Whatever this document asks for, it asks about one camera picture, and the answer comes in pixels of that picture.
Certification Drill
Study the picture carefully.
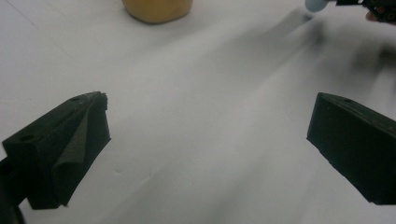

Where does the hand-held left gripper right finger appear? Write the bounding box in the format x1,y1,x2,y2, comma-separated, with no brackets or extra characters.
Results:
306,91,396,206

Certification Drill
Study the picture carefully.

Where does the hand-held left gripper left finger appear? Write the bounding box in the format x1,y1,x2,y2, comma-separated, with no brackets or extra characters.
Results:
2,91,112,210

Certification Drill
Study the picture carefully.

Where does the light blue round object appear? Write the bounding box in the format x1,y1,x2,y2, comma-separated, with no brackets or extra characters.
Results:
304,0,330,13

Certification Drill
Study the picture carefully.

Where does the tan pouch-shaped container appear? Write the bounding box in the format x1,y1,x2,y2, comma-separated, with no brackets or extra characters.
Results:
120,0,194,25

